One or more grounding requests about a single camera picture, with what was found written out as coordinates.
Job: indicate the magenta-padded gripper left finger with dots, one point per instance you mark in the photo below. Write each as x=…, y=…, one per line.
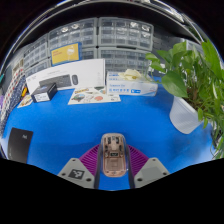
x=75, y=171

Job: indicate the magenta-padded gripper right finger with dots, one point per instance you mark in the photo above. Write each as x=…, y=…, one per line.
x=151, y=171

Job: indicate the pink translucent computer mouse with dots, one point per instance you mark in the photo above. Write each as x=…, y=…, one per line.
x=114, y=156

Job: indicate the black mouse pad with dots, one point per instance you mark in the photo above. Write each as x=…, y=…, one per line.
x=20, y=145

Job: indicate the large colourful sticker sheet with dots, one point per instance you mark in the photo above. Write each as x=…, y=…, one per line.
x=93, y=96

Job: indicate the small black box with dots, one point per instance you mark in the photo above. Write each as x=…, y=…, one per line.
x=43, y=93

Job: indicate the white blue glove box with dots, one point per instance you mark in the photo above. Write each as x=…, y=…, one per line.
x=131, y=88

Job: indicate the navy dotted cloth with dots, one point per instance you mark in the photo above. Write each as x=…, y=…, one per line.
x=10, y=111

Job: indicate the green plant in white pot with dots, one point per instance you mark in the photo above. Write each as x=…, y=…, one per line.
x=180, y=83

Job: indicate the long white keyboard box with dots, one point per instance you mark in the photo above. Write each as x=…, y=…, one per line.
x=90, y=71

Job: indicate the white red-patterned cloth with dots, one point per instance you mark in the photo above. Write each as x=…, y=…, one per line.
x=11, y=91

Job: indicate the yellow blue carton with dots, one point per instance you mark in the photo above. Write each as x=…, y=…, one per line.
x=65, y=54

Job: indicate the small teal box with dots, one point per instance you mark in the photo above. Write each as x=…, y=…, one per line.
x=1, y=78

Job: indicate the white framed board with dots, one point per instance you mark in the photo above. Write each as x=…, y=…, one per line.
x=17, y=67

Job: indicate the grey plastic drawer cabinet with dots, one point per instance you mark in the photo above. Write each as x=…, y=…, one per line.
x=73, y=31
x=36, y=55
x=125, y=36

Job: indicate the dark wall shelf unit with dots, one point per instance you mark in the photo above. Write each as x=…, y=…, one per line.
x=100, y=8

